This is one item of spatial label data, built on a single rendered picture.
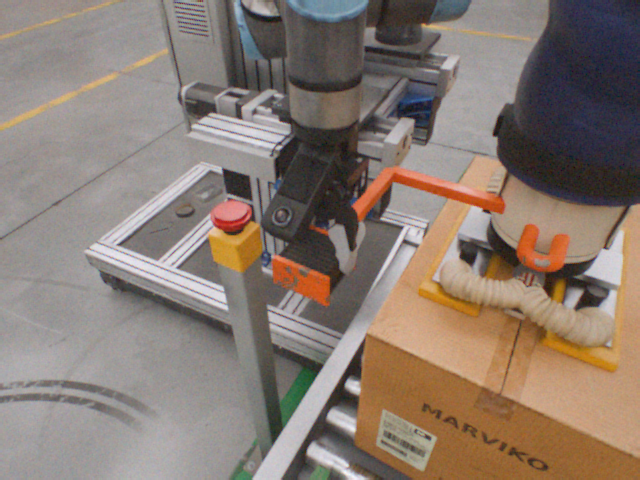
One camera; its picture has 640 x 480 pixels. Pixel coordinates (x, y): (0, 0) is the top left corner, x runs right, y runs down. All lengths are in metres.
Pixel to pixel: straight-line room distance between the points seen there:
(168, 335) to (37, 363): 0.49
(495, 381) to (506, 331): 0.09
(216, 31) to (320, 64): 0.95
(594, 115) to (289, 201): 0.36
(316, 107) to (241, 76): 0.99
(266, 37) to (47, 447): 1.49
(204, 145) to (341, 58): 0.78
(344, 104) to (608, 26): 0.28
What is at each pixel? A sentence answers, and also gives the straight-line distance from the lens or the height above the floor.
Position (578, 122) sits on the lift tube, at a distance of 0.61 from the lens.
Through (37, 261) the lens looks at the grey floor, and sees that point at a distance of 2.55.
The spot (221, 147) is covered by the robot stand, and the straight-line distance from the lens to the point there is 1.14.
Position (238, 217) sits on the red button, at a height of 1.04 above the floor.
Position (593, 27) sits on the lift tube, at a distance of 0.58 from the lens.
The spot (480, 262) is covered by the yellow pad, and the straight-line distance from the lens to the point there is 0.79.
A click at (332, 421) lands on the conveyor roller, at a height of 0.54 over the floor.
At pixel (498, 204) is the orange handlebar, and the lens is 0.73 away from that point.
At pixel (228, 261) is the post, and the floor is 0.95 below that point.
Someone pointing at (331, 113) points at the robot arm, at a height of 1.30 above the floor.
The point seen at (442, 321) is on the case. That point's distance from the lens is 0.72.
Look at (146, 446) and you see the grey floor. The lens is 1.73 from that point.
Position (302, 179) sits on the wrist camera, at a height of 1.23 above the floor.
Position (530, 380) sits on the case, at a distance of 0.70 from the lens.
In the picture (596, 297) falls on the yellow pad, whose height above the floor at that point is 1.00.
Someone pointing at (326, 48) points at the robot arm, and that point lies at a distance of 0.43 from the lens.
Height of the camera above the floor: 1.50
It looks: 43 degrees down
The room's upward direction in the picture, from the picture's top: straight up
